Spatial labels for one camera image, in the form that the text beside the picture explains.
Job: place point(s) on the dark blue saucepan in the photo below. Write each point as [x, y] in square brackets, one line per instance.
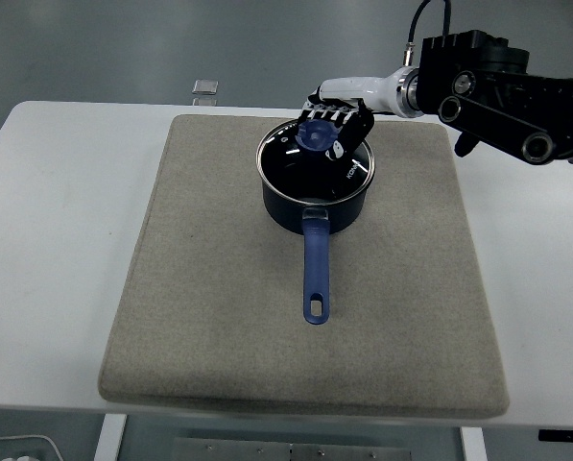
[316, 269]

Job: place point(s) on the white rounded box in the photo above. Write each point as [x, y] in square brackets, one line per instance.
[22, 449]

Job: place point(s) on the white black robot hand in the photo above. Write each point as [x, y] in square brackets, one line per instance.
[363, 89]

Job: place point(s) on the glass lid with blue knob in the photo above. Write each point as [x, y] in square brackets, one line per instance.
[286, 163]

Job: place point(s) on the white table leg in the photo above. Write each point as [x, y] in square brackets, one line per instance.
[111, 439]
[473, 444]

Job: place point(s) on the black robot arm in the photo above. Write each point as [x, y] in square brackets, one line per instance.
[507, 115]

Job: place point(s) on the small silver floor plate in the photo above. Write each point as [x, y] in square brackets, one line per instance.
[204, 86]

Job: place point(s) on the black table control panel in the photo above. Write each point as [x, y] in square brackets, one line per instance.
[564, 435]

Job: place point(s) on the beige fabric mat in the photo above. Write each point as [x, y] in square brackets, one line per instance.
[195, 288]

